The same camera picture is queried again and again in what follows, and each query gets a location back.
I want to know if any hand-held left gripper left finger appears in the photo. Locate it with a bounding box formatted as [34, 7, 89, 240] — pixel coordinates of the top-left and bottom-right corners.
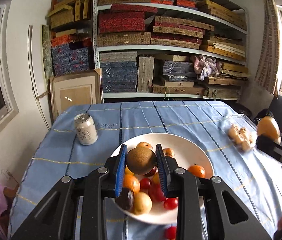
[11, 144, 128, 240]

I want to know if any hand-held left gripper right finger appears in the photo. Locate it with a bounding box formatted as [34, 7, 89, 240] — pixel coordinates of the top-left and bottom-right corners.
[155, 144, 272, 240]

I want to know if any orange mandarin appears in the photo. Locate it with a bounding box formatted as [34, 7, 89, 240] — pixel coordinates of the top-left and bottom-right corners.
[188, 164, 206, 178]
[122, 174, 141, 194]

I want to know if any red cherry tomato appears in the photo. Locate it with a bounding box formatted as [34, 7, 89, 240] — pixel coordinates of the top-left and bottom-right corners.
[163, 197, 179, 210]
[163, 226, 177, 240]
[140, 178, 152, 190]

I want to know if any large dark brown fruit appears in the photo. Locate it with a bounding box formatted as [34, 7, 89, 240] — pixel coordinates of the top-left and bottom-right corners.
[115, 188, 134, 211]

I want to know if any white oval plate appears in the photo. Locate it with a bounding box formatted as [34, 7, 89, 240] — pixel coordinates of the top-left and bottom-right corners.
[110, 133, 214, 224]

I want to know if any pale tan round fruit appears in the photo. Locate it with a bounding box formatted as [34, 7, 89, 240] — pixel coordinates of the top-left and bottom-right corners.
[133, 192, 153, 215]

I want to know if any pile of small tan fruits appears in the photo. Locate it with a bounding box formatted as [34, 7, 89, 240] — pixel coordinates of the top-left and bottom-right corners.
[228, 124, 254, 152]

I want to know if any black bag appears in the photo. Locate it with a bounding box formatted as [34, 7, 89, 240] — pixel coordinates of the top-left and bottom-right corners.
[253, 109, 272, 124]

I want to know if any clear plastic bag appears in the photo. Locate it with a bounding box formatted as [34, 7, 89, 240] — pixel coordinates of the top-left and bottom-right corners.
[222, 114, 259, 153]

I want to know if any white drink can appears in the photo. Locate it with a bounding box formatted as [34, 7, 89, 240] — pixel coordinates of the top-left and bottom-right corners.
[74, 113, 98, 146]

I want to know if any blue checked tablecloth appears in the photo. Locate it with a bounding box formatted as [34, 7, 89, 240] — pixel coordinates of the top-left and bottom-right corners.
[7, 101, 282, 240]

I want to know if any cardboard framed board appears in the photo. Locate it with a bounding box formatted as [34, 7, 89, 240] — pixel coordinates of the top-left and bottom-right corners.
[50, 68, 103, 122]

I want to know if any stack of dark grey-blue boxes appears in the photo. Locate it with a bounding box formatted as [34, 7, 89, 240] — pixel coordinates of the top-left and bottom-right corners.
[162, 60, 198, 82]
[100, 61, 138, 93]

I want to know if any upright striped tan box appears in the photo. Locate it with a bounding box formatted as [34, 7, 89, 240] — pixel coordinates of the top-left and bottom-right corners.
[137, 56, 155, 93]

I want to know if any brick pattern curtain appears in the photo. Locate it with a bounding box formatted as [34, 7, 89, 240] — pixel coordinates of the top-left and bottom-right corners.
[254, 0, 281, 97]

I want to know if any pink white cloth bundle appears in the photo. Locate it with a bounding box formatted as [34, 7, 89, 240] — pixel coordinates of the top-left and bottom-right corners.
[190, 54, 222, 80]

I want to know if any stack of blue floral boxes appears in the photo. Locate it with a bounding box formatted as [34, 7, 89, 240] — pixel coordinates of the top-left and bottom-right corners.
[51, 39, 93, 77]

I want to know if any white metal shelf rack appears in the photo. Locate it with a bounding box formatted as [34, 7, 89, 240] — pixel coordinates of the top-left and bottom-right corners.
[92, 0, 250, 100]

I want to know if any white leaning strip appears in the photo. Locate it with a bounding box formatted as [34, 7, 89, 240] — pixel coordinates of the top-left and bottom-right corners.
[28, 25, 52, 130]

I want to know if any green marbled slab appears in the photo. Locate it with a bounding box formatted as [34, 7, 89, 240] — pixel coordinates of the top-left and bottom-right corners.
[42, 24, 54, 80]

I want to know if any orange patterned box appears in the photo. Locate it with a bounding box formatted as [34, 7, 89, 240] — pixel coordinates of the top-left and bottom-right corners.
[51, 35, 81, 47]

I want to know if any stack of yellow wooden boxes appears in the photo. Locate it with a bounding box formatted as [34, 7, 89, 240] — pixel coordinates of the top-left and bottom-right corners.
[196, 0, 251, 98]

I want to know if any stack of red patterned boxes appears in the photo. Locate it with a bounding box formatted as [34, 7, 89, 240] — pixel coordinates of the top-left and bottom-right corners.
[98, 4, 204, 45]

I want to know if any stack of yellow woven boxes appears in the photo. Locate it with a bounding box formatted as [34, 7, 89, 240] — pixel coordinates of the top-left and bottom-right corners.
[47, 0, 91, 29]

